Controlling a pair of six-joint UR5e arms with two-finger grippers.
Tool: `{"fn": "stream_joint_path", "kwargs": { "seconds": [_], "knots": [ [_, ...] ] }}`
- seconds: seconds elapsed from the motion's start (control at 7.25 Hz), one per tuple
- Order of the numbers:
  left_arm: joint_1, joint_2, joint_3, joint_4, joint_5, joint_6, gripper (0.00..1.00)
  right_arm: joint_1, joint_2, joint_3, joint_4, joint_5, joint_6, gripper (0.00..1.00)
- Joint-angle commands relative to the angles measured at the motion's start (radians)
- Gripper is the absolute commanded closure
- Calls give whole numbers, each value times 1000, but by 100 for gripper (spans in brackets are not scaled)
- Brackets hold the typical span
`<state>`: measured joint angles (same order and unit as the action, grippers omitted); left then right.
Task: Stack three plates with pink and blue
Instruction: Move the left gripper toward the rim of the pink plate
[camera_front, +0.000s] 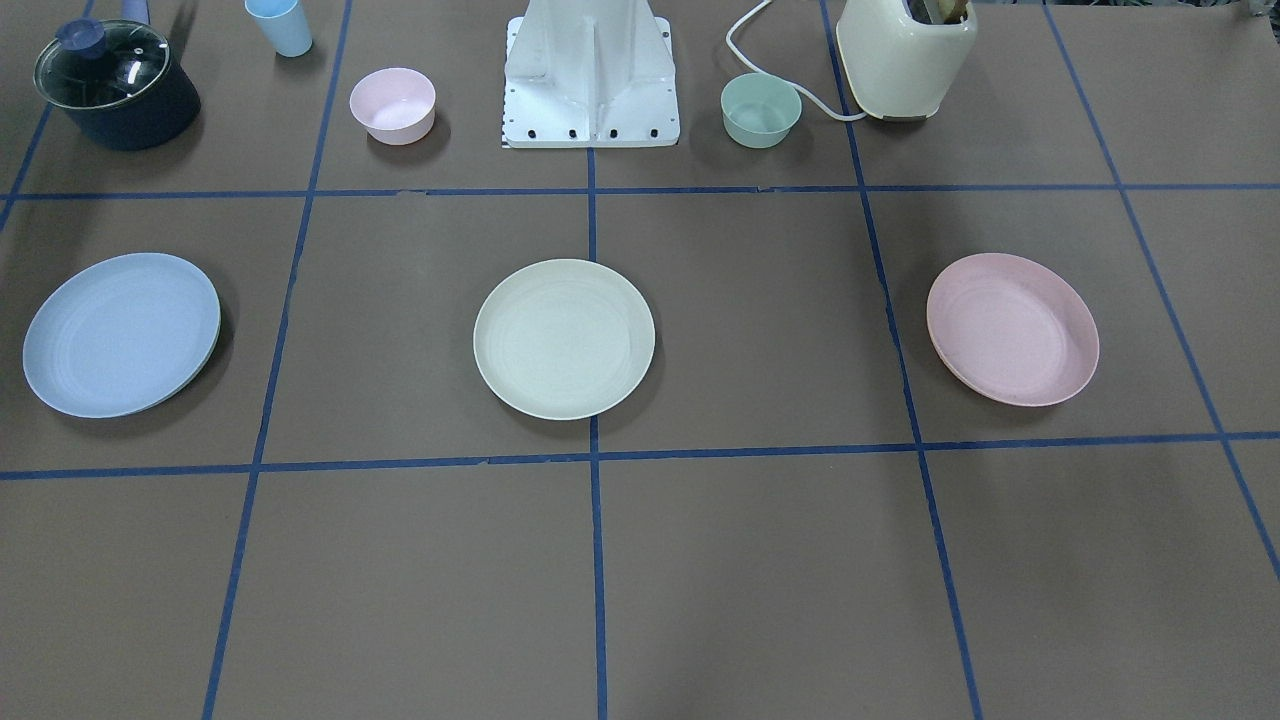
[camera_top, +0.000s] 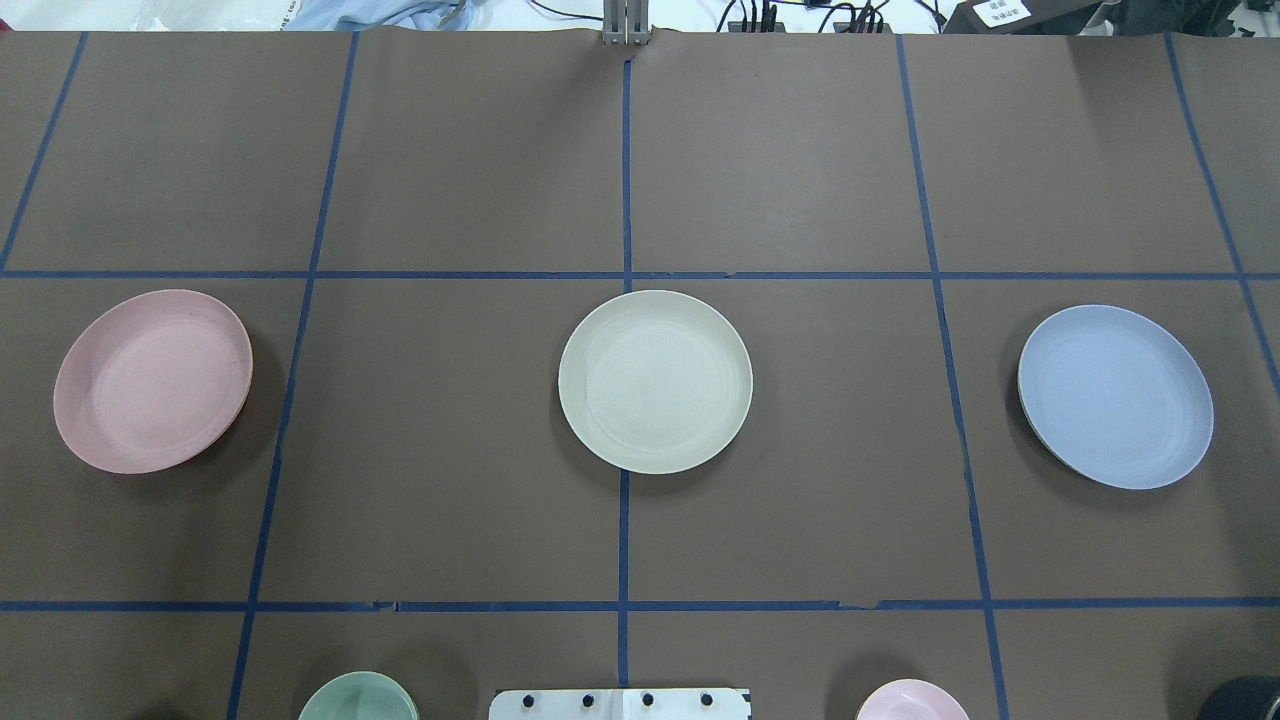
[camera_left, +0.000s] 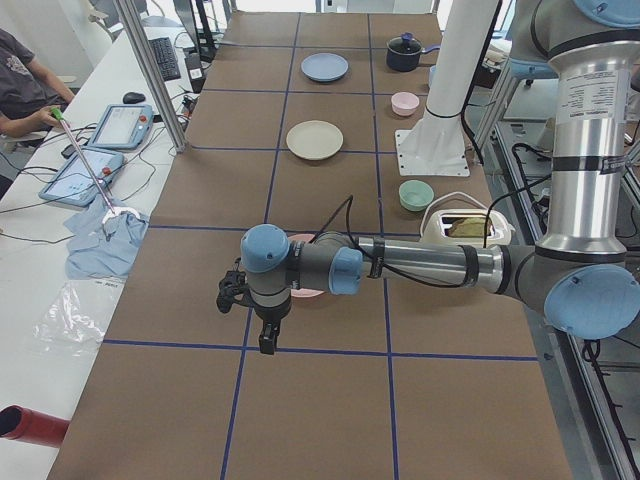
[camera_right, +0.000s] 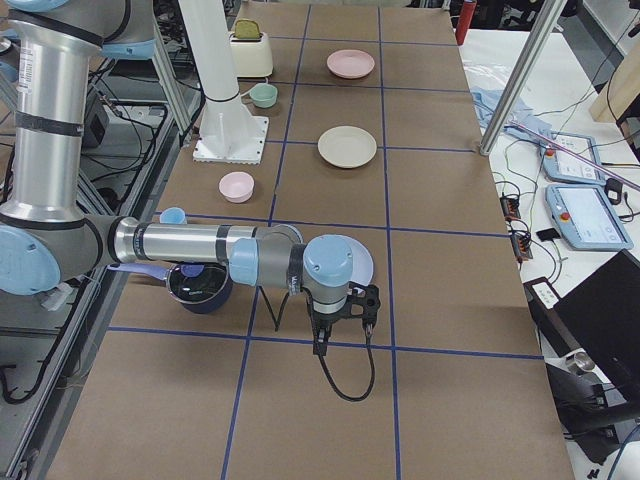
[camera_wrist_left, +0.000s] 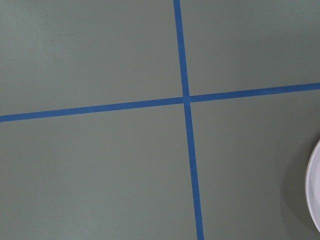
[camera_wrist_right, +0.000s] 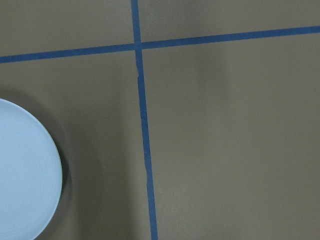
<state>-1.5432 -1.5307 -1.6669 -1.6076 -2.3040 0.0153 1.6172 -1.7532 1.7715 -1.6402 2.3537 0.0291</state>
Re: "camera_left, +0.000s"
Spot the pink grabber stick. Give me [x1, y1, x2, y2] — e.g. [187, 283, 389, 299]
[50, 106, 141, 240]

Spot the black computer mouse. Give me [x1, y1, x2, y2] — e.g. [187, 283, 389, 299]
[122, 91, 146, 105]

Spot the pink plate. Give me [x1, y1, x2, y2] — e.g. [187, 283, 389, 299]
[288, 233, 323, 298]

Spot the blue plate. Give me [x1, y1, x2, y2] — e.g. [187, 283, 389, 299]
[301, 53, 349, 83]

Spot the seated person in grey shirt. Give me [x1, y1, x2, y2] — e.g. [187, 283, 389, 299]
[1, 30, 75, 138]

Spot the red cylinder tube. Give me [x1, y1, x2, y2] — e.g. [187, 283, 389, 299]
[1, 405, 69, 448]

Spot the lower teach pendant tablet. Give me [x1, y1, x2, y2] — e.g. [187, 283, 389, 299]
[39, 147, 125, 207]

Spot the upper teach pendant tablet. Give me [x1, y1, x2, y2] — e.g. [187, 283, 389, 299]
[88, 104, 153, 150]

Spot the teach pendant tablet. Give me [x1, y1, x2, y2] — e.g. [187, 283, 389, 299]
[39, 147, 125, 207]
[88, 104, 153, 150]

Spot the pink bowl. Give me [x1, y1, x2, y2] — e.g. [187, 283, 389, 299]
[391, 92, 420, 117]

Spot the black keyboard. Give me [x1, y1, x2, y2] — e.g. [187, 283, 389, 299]
[148, 37, 181, 81]

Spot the light blue cup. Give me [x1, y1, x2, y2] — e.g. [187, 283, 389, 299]
[428, 65, 437, 90]

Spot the light blue cloth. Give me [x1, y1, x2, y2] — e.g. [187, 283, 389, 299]
[64, 196, 149, 279]

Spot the cream toaster with bread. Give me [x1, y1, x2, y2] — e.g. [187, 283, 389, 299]
[419, 191, 516, 248]

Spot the green bowl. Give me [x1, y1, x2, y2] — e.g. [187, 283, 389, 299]
[398, 179, 435, 212]

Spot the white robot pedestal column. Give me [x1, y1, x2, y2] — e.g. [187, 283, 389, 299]
[395, 0, 501, 177]

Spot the dark blue pot with lid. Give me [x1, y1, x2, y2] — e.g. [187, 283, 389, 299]
[386, 32, 441, 72]

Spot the clear plastic bag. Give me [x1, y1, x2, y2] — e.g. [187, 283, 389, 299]
[33, 279, 124, 356]

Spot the cream plate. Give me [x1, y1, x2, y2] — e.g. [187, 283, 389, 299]
[286, 120, 344, 161]

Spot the aluminium frame post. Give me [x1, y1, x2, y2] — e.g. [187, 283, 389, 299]
[114, 0, 187, 153]

